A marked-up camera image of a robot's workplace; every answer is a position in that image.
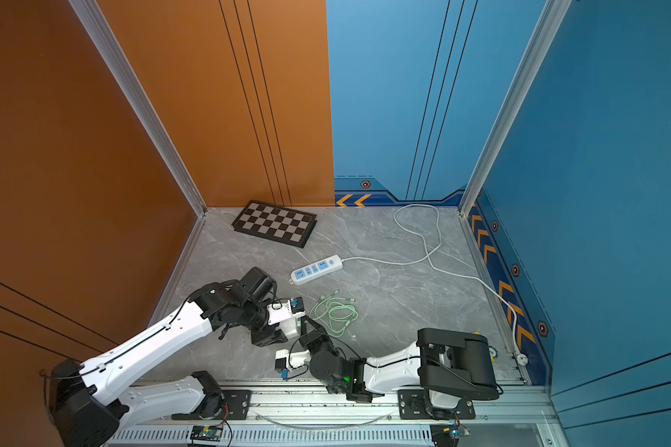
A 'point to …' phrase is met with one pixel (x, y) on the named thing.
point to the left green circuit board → (206, 432)
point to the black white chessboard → (276, 223)
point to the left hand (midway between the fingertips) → (285, 322)
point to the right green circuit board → (447, 435)
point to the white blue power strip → (316, 270)
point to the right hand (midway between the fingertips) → (309, 312)
